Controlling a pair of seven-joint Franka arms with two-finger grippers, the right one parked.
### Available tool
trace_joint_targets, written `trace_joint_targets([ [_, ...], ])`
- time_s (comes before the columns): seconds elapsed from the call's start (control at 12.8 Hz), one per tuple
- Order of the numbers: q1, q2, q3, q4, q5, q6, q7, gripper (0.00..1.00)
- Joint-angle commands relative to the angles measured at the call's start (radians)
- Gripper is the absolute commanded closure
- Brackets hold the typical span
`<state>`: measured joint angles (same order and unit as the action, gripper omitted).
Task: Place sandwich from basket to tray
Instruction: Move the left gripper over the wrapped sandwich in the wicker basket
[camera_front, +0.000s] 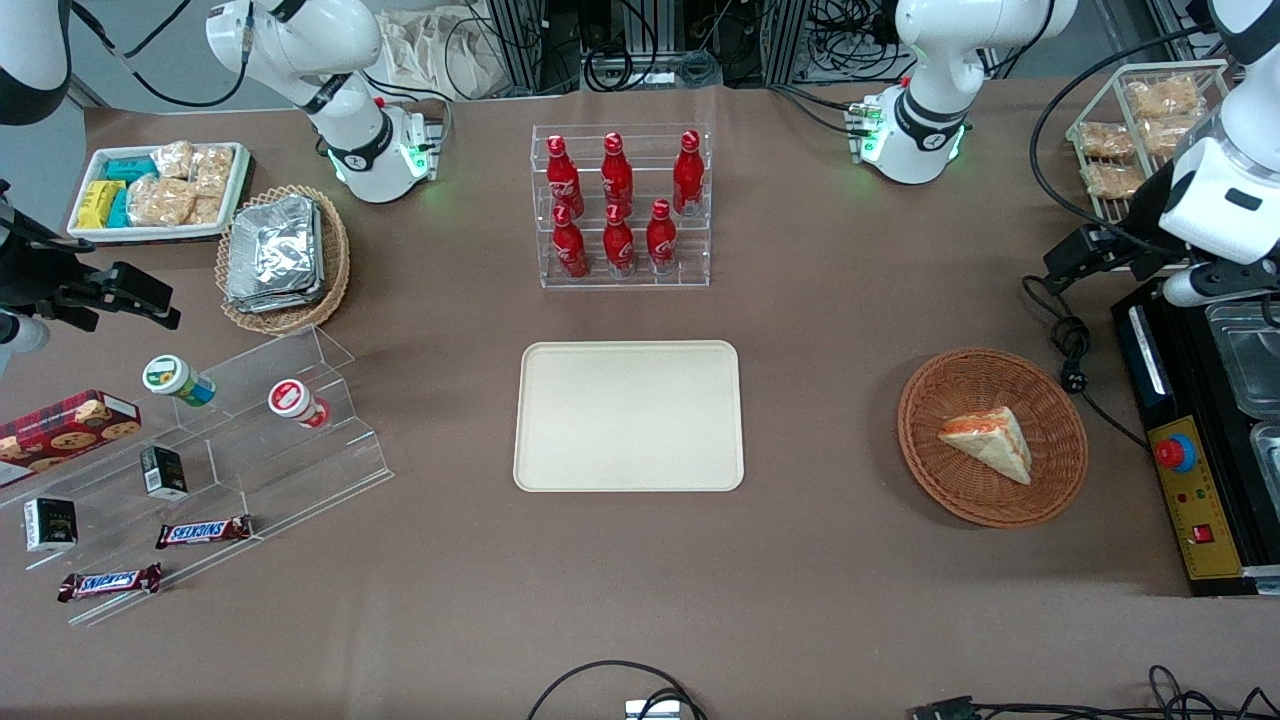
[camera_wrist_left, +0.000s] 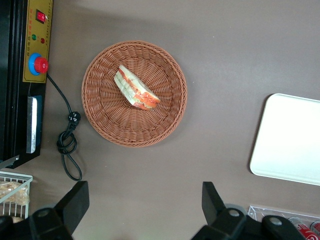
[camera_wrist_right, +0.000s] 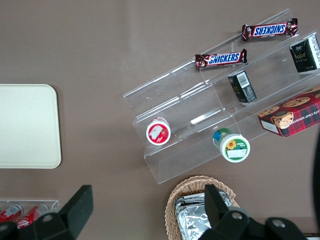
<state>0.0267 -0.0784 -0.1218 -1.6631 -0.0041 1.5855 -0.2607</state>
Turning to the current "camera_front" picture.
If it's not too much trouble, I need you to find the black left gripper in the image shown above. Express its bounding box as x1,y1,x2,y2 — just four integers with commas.
1044,224,1193,296

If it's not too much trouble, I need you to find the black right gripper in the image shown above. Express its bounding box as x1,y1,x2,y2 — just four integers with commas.
0,228,184,332

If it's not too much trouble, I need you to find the triangular sandwich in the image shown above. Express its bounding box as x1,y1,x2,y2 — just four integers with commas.
937,405,1033,487

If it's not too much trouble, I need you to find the white rectangular snack tray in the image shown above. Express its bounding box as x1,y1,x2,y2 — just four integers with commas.
67,142,252,244

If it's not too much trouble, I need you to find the light wicker basket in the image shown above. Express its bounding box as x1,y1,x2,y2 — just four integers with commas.
215,185,351,336

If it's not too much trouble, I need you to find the brown wicker basket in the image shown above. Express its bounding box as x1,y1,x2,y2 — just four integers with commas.
897,347,1089,528

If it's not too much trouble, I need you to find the beige plastic tray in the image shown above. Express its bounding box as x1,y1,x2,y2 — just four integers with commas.
513,341,745,493

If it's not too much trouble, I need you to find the bagged fried snack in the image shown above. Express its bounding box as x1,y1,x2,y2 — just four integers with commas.
1077,121,1137,160
1082,161,1147,200
1140,115,1208,158
1126,76,1202,120

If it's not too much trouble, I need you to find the green lid cup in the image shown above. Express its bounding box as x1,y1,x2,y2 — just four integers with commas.
142,354,217,408

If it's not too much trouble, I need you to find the yellow snack pack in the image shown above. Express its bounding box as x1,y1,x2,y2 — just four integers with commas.
77,180,127,230

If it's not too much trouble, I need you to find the silver foil pouch stack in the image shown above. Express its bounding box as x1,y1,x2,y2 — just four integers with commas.
226,194,327,314

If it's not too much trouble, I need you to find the red cookie box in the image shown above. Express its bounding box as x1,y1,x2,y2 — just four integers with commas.
0,389,143,490

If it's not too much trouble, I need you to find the small black box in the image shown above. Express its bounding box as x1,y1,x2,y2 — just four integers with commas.
23,496,79,554
139,444,190,502

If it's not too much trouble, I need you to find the red lid cup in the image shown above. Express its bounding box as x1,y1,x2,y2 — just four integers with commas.
267,378,332,430

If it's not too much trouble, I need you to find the clear plastic container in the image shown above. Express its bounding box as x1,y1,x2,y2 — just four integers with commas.
1249,420,1280,503
1204,300,1280,420

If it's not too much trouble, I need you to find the red emergency stop button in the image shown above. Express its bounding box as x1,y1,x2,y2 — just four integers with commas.
1154,433,1199,474

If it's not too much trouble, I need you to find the clear acrylic stepped stand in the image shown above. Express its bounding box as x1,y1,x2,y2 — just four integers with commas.
0,325,394,628

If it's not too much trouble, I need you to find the brown Snickers bar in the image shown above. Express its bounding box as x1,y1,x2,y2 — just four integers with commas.
155,514,255,550
57,562,164,604

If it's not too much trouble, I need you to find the black machine yellow panel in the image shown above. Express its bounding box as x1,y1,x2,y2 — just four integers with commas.
1111,275,1280,599

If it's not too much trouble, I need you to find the beige cloth bag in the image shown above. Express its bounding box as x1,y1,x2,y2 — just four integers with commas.
378,8,506,103

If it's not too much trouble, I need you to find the red cola bottle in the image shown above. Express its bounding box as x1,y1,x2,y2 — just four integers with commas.
552,204,589,280
646,198,678,275
603,202,636,277
601,131,635,213
545,134,585,217
672,129,705,217

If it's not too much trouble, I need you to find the clear acrylic bottle rack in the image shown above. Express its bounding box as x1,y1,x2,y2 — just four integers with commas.
531,123,713,290

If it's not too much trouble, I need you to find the white wire rack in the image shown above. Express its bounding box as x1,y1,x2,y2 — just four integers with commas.
1065,59,1237,223

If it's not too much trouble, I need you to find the black cable bundle with connector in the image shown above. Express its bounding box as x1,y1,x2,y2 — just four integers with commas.
908,664,1280,720

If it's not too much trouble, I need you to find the black looped cable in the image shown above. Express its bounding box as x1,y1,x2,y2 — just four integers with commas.
526,659,708,720

